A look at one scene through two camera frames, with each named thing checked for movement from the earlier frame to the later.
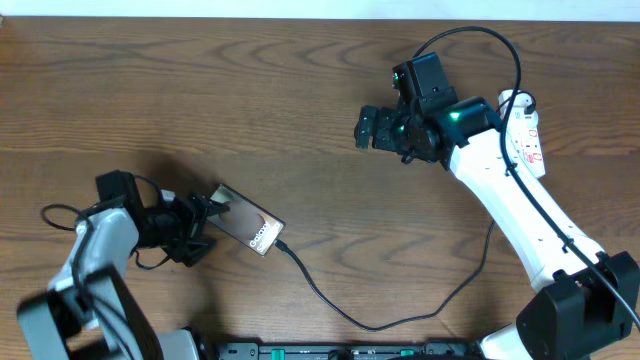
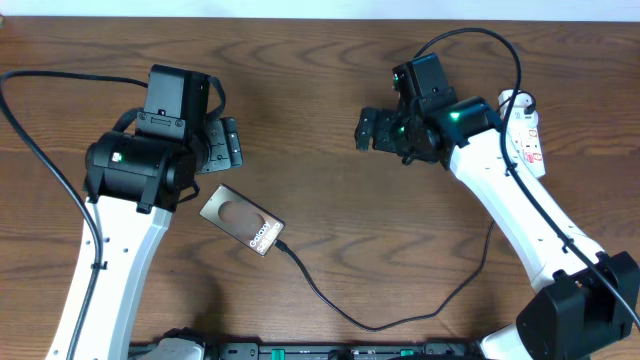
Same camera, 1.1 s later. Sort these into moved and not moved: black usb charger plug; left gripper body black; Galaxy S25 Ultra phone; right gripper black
Moved: left gripper body black
Not moved: Galaxy S25 Ultra phone; black usb charger plug; right gripper black
